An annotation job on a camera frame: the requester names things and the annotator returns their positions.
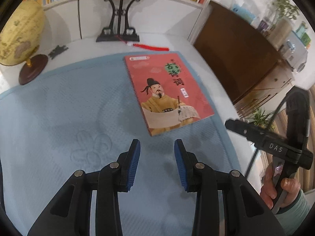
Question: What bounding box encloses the person right hand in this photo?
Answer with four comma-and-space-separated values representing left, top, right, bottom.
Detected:
259, 163, 301, 210

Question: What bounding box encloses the blue quilted table mat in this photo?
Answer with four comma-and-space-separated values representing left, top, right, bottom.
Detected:
1, 54, 240, 235

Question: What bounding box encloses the blue tissue box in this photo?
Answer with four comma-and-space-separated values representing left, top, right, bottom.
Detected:
231, 4, 256, 24

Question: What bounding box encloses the dark wooden cabinet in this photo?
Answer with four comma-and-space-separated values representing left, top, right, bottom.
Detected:
194, 1, 293, 117

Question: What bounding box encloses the black camera cable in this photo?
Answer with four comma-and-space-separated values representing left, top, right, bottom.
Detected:
245, 93, 294, 179

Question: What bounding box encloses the red tassel cord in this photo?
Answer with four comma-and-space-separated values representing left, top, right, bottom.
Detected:
115, 35, 170, 52

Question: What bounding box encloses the small black metal ornament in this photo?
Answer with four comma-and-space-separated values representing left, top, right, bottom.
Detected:
48, 45, 68, 60

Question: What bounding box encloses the small green floor plant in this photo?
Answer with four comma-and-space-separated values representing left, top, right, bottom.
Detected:
247, 108, 274, 132

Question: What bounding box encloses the potted plant in grey vase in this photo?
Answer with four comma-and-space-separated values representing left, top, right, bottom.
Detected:
268, 0, 299, 50

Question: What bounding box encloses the antique yellow desk globe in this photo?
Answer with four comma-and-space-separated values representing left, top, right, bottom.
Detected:
1, 1, 49, 85

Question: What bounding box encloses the coral red book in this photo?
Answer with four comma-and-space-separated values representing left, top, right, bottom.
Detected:
124, 53, 214, 136

